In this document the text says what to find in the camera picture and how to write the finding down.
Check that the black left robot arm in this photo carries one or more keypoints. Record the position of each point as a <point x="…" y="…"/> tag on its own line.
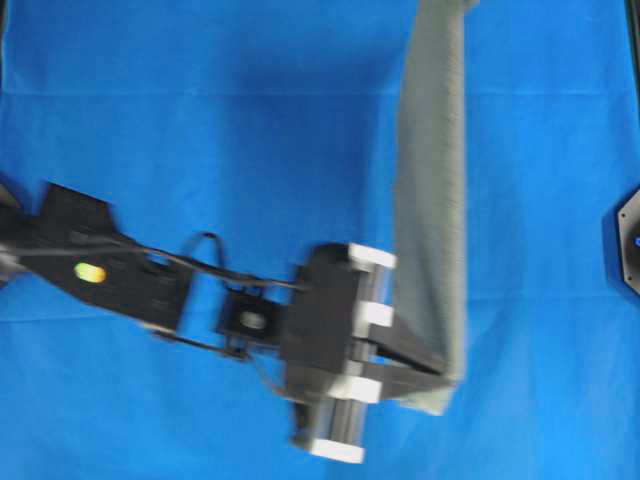
<point x="73" y="243"/>

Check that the blue table cloth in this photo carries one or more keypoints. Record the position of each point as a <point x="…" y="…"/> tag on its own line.
<point x="272" y="124"/>

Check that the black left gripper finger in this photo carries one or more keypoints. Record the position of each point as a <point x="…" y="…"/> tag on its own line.
<point x="393" y="381"/>
<point x="398" y="342"/>

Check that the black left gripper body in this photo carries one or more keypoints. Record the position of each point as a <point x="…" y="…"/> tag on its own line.
<point x="324" y="347"/>

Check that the large grey towel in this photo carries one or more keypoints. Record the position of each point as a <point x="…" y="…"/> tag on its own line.
<point x="430" y="285"/>

